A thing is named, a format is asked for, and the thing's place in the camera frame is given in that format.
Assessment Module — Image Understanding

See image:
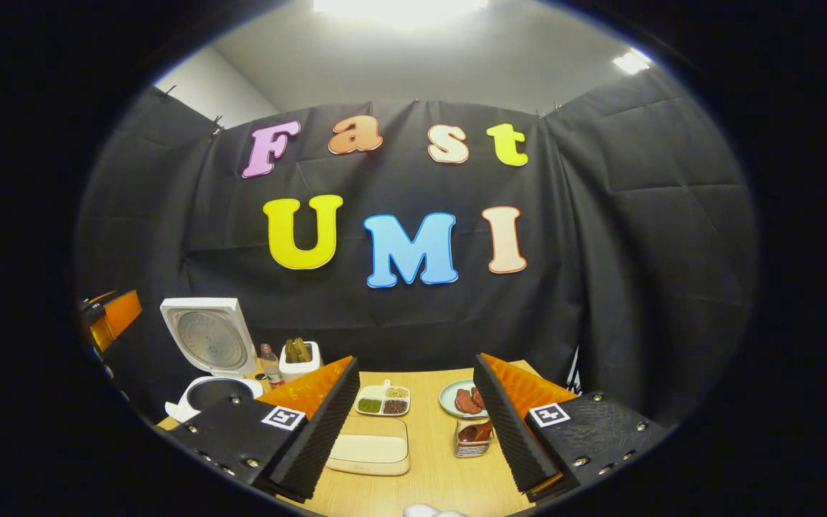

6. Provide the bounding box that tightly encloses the white divided grain dish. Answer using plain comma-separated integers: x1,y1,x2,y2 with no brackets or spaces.
355,381,411,417

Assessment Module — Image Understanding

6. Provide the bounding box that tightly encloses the pale green plate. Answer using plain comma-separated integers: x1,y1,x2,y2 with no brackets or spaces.
439,379,490,419

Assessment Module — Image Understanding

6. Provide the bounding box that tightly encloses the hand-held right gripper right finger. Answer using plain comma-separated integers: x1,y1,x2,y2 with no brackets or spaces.
472,353,673,502

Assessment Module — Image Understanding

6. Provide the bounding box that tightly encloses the clear plastic water bottle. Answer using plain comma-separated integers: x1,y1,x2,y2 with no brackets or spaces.
261,343,285,388

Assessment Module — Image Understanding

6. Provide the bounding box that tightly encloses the wire chopstick holder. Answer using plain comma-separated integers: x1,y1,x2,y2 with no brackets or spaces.
454,418,494,459

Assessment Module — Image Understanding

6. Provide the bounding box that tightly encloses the small ceiling light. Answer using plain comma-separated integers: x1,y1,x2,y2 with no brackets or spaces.
613,49,653,75

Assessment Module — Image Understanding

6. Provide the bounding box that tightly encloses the black backdrop cloth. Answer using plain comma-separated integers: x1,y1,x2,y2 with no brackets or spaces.
75,68,759,432

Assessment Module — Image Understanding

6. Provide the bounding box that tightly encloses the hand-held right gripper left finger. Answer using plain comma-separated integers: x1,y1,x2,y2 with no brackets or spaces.
168,355,360,503

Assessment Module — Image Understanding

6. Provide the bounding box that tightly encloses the large ceiling light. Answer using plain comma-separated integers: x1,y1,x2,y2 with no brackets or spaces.
313,0,490,29

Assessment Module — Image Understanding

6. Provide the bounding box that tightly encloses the white rice cooker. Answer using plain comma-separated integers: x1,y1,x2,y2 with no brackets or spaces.
160,297,265,423

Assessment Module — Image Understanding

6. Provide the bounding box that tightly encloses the white toaster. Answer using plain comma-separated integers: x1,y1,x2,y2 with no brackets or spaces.
279,340,323,383

